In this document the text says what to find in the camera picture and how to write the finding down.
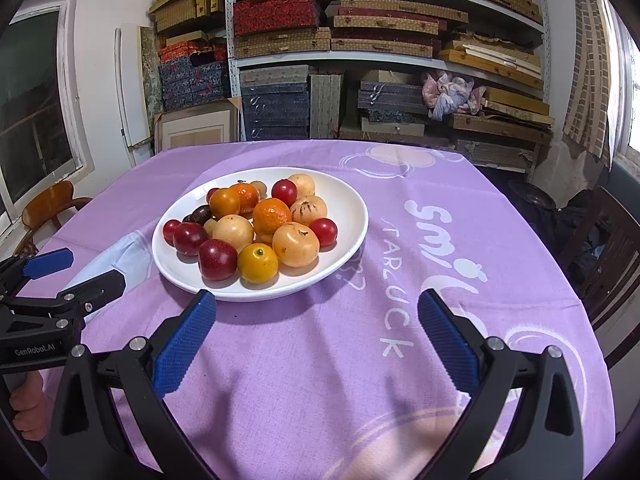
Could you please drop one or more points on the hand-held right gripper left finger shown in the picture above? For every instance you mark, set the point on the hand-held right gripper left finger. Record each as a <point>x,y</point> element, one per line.
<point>185,340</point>

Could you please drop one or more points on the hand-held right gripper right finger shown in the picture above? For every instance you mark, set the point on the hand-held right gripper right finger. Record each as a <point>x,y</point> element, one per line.
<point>447,340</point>

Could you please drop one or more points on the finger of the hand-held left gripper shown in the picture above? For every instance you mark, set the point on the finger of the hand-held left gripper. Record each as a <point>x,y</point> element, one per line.
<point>100,287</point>
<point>50,262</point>

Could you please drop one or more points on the dark red plum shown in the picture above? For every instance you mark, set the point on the dark red plum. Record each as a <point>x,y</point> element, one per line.
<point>190,238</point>
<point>217,259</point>

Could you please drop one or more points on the red cherry tomato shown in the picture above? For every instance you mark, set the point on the red cherry tomato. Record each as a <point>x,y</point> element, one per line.
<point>285,190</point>
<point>323,231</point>
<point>171,230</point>
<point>212,194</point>

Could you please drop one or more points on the yellow tomato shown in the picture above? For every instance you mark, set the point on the yellow tomato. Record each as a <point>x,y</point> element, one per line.
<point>257,262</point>

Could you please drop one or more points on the pale yellow round fruit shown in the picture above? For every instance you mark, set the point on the pale yellow round fruit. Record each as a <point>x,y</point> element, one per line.
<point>295,244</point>
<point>308,210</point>
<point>232,232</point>
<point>209,228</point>
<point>301,184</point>

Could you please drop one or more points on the white oval plate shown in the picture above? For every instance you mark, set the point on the white oval plate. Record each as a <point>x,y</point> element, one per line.
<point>342,245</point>

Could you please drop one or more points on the orange tomato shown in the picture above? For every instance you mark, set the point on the orange tomato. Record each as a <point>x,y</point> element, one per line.
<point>224,202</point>

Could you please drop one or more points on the orange mandarin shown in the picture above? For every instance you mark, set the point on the orange mandarin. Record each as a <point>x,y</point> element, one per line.
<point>271,217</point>
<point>246,196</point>

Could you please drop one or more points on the small beige longan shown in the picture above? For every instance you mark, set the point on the small beige longan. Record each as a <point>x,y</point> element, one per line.
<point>258,187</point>

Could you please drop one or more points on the person's left hand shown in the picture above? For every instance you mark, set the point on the person's left hand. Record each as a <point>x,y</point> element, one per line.
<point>27,405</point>

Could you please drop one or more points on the light wooden chair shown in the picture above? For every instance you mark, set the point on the light wooden chair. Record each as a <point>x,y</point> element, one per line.
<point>47,205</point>

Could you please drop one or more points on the purple printed tablecloth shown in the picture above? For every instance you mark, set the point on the purple printed tablecloth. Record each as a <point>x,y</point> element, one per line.
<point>325,360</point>

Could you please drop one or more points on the white framed window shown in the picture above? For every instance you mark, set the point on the white framed window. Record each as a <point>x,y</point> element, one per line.
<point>35,110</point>

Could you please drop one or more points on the black round object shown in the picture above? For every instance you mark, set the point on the black round object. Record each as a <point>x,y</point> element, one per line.
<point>532,195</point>

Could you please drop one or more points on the black bag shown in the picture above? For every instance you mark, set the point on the black bag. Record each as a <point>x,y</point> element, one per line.
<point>575,215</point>

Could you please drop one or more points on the cardboard framed picture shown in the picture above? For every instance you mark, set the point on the cardboard framed picture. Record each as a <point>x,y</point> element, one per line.
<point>195,130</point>

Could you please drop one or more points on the white leaning panel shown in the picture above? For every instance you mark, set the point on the white leaning panel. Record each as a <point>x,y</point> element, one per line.
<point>125,90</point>

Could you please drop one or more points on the dark wooden chair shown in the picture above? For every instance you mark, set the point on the dark wooden chair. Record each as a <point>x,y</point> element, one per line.
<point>615,240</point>

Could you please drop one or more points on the green mottled board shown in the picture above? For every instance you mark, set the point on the green mottled board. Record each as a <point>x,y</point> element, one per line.
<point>150,75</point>

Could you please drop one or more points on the stack of brown wooden boxes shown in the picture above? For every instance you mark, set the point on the stack of brown wooden boxes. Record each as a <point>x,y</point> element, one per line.
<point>500,122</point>

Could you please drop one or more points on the stack of blue floral boxes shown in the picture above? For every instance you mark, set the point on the stack of blue floral boxes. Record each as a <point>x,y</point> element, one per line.
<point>195,80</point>

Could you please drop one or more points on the stack of dark grey boxes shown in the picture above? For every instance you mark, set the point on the stack of dark grey boxes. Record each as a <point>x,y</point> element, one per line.
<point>390,100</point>

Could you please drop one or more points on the pink crumpled cloth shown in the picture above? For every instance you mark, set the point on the pink crumpled cloth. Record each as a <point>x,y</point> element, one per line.
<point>450,92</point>

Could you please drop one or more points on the stack of dark blue boxes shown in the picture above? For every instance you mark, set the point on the stack of dark blue boxes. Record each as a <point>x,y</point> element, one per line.
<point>275,105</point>

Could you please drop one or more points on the stack of orange red boxes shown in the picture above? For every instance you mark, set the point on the stack of orange red boxes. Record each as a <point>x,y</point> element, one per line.
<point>190,50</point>

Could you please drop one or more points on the grey woven upright box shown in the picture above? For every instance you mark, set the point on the grey woven upright box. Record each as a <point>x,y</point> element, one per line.
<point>326,105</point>

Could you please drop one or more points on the stack of yellow wooden boxes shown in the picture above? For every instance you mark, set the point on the stack of yellow wooden boxes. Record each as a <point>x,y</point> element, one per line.
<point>490,57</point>

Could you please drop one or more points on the stack of tan woven boxes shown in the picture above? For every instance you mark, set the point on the stack of tan woven boxes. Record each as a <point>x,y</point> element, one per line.
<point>185,5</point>

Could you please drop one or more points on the white metal shelf rack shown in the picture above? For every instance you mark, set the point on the white metal shelf rack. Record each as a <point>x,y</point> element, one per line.
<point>229,20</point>

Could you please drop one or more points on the bright window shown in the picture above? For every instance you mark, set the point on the bright window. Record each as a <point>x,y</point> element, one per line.
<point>630,100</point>

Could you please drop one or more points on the brick patterned curtain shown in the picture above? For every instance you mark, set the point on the brick patterned curtain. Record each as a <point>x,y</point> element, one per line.
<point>585,60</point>

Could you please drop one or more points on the red patterned box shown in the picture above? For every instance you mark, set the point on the red patterned box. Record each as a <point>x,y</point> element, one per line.
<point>275,15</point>

